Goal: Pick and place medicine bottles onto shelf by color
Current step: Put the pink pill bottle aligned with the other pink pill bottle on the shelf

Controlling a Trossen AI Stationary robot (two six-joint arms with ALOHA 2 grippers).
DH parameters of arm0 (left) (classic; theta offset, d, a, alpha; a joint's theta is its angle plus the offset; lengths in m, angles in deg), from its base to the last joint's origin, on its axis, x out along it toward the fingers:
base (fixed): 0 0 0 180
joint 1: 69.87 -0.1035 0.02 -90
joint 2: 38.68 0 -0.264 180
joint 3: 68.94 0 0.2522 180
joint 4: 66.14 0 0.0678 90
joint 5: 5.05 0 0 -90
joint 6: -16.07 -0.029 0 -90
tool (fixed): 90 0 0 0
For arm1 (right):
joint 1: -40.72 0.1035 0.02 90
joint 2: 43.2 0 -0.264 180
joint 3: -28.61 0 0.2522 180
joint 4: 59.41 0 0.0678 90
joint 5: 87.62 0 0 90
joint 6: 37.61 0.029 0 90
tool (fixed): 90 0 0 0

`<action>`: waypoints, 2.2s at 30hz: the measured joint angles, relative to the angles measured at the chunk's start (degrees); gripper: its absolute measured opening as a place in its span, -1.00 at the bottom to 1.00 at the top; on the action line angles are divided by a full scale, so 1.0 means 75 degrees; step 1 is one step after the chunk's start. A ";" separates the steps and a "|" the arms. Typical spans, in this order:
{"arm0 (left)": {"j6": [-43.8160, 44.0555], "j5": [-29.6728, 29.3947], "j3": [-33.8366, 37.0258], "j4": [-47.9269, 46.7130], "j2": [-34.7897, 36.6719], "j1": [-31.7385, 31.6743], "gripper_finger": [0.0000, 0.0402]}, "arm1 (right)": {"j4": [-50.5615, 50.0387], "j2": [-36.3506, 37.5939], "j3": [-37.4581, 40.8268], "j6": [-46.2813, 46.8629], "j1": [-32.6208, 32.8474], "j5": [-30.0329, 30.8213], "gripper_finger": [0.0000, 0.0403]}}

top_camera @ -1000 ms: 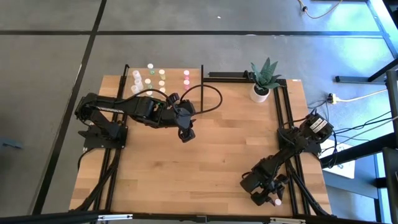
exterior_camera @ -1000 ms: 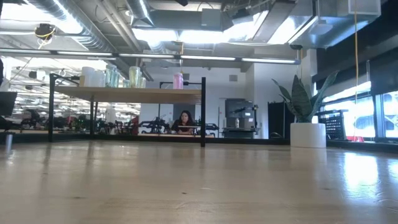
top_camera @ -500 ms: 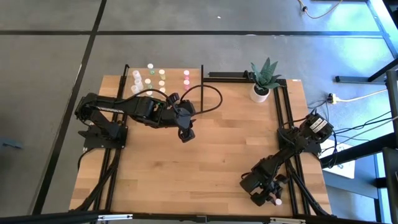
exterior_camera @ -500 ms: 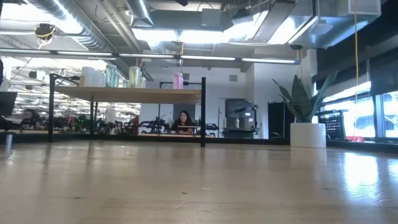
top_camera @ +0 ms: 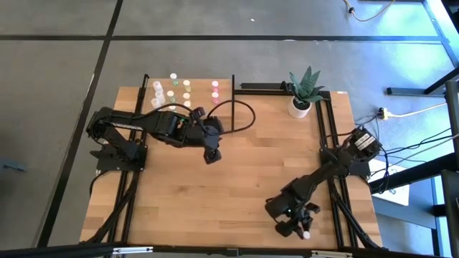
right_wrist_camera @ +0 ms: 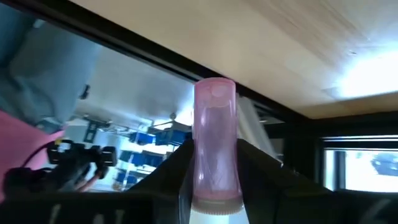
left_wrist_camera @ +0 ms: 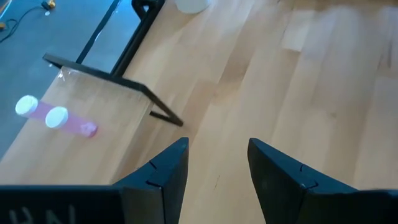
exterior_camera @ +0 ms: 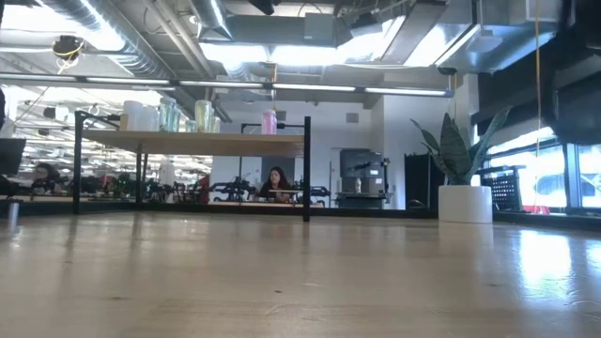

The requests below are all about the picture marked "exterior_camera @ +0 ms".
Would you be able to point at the yellow medicine bottle white cap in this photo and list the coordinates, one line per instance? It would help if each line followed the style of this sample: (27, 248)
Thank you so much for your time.
(203, 117)

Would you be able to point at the small red object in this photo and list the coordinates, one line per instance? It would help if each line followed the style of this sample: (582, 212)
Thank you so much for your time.
(541, 210)

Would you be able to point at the green succulent in white pot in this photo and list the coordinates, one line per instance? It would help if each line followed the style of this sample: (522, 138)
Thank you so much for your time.
(462, 204)

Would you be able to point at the person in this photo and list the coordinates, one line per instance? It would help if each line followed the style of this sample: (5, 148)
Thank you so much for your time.
(46, 178)
(277, 183)

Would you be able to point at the rectangular metal ceiling duct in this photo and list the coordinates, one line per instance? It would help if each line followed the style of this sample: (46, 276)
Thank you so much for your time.
(446, 42)

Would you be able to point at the dark ceiling beam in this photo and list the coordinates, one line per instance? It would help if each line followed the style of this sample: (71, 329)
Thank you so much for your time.
(282, 30)

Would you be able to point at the short ceiling light strip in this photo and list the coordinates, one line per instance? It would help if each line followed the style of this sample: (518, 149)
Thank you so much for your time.
(404, 91)

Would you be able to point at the black slanted stand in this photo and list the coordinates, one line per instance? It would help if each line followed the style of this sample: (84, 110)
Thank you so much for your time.
(10, 157)

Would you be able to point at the wooden shelf with black frame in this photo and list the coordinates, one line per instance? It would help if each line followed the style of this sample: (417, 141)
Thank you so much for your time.
(197, 143)

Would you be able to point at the black background cabinet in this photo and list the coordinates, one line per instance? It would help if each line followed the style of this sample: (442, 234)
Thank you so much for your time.
(366, 173)

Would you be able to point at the silver round ceiling pipe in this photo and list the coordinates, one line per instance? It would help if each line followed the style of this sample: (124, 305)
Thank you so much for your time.
(211, 16)

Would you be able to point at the black perforated panel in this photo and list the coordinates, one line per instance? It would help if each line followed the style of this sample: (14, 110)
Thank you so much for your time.
(504, 190)

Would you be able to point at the black tall cabinet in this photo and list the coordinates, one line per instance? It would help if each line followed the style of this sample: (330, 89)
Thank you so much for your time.
(420, 180)

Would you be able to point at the pink medicine bottle white cap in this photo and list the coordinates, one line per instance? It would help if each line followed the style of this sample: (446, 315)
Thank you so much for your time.
(269, 123)

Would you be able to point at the black aluminium frame crossbar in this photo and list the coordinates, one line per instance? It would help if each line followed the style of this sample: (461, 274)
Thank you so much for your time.
(375, 212)

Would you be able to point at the black background robot arm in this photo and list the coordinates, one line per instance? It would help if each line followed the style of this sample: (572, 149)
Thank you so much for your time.
(230, 188)

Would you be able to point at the long ceiling light strip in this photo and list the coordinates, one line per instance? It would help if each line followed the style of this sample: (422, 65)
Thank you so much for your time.
(211, 84)

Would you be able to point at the silver corrugated ventilation duct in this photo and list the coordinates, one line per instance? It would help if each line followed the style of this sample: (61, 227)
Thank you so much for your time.
(136, 51)

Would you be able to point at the grey metal post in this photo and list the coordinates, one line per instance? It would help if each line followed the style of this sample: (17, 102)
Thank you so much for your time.
(13, 213)

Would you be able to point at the dark dome ceiling camera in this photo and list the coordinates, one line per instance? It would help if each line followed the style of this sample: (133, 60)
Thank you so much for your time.
(447, 71)

